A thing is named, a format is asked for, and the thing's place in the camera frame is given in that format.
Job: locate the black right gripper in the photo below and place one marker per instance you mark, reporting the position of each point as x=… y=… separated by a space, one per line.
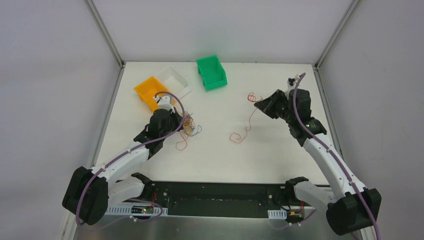
x=276 y=105

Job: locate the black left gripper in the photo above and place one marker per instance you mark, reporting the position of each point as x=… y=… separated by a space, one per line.
x=178 y=117

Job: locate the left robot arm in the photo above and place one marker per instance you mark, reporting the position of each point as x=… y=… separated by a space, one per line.
x=91 y=191

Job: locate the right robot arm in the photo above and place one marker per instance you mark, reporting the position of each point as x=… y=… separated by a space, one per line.
x=351 y=206

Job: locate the yellow plastic bin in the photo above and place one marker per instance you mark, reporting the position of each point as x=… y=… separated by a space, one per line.
x=147 y=90

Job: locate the white translucent bin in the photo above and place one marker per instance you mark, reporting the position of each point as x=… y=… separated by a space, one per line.
x=174 y=81

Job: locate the green plastic bin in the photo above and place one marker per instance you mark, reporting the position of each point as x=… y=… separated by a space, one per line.
x=211 y=72

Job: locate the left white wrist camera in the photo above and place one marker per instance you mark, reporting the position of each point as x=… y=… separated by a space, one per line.
x=165 y=102

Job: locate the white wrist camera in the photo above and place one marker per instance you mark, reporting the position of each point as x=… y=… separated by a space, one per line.
x=165 y=102
x=291 y=82

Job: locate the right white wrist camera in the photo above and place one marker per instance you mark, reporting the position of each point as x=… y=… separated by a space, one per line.
x=291 y=82

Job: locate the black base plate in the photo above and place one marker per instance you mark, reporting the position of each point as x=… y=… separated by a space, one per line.
x=213 y=199

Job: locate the right aluminium frame rail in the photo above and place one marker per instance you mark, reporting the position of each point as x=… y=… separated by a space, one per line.
x=337 y=32

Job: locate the aluminium frame rail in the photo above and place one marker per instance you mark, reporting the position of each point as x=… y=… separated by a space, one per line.
x=98 y=20
x=337 y=32

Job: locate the left white cable duct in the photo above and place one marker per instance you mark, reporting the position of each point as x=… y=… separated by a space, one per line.
x=139 y=210

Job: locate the white cable duct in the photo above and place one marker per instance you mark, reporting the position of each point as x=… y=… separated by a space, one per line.
x=277 y=214
x=139 y=210

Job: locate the right white cable duct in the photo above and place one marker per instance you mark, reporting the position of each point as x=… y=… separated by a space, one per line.
x=277 y=214

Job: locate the left aluminium frame rail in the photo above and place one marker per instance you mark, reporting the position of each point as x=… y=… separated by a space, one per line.
x=98 y=20

